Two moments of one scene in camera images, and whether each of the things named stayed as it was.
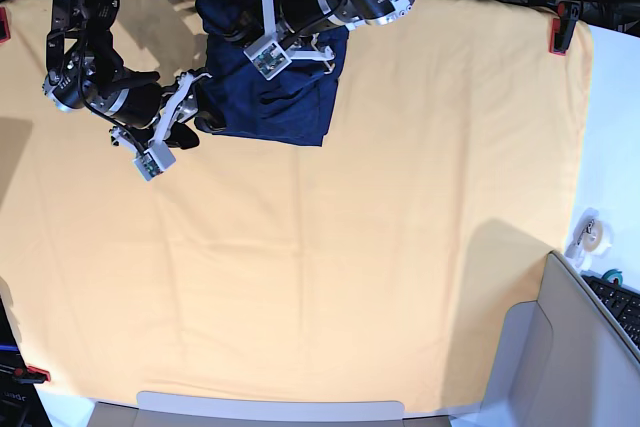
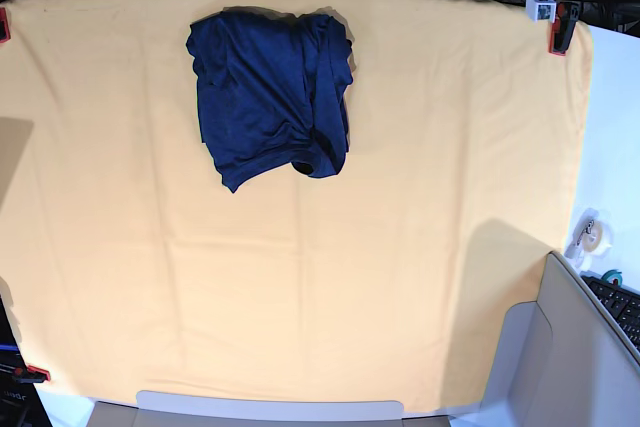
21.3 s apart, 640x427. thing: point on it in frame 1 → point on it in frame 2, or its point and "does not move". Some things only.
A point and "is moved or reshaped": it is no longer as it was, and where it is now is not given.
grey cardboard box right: x=561 y=362 does not move
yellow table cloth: x=376 y=267 does not move
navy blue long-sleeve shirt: x=293 y=105 is moved or reshaped
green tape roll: x=613 y=273 does not move
